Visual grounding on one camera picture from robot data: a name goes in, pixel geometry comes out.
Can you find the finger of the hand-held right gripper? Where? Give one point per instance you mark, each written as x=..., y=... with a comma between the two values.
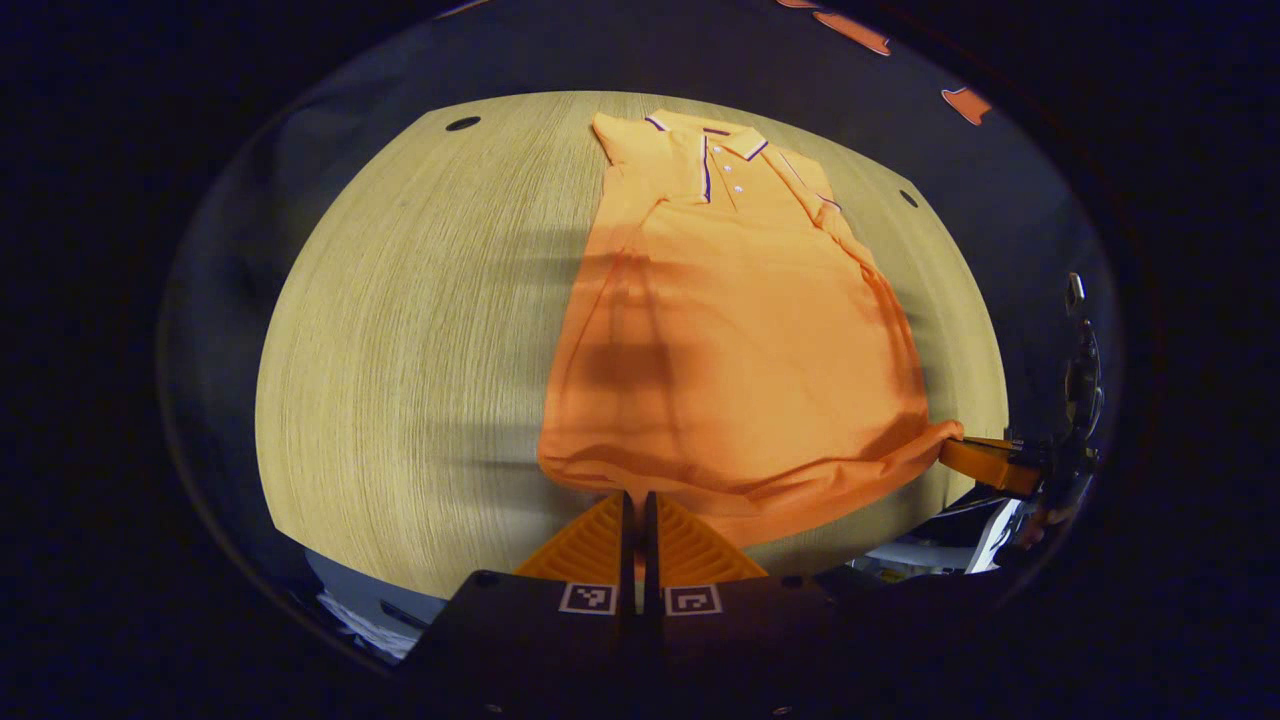
x=990, y=465

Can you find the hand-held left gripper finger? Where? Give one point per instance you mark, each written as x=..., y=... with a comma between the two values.
x=628, y=550
x=651, y=550

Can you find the orange T-shirt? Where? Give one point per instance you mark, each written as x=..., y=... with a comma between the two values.
x=740, y=350

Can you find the pile of white papers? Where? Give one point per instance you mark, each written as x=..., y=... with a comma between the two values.
x=990, y=535

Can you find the white crumpled sheet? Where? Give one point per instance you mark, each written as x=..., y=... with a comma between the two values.
x=370, y=625

